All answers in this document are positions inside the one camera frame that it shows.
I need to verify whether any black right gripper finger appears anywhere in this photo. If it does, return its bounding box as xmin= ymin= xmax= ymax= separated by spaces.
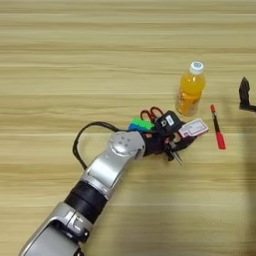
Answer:
xmin=238 ymin=76 xmax=256 ymax=113

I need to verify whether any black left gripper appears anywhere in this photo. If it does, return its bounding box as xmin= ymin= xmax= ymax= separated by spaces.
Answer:
xmin=143 ymin=130 xmax=198 ymax=162

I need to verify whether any red white card box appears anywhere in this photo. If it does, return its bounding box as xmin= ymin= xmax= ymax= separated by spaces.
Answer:
xmin=178 ymin=117 xmax=210 ymax=139

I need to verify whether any colourful puzzle cube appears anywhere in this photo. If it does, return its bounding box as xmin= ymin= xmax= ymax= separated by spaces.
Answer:
xmin=127 ymin=117 xmax=156 ymax=133

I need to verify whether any orange juice bottle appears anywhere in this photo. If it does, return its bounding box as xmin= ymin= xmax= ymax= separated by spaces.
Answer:
xmin=175 ymin=61 xmax=207 ymax=118

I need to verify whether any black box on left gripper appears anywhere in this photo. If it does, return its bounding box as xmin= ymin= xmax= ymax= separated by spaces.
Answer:
xmin=154 ymin=110 xmax=184 ymax=137

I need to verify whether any red black marker pen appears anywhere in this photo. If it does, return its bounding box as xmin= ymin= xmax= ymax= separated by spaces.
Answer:
xmin=209 ymin=104 xmax=227 ymax=151

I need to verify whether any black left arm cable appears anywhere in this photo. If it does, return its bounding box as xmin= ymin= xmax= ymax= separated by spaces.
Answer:
xmin=72 ymin=121 xmax=121 ymax=171

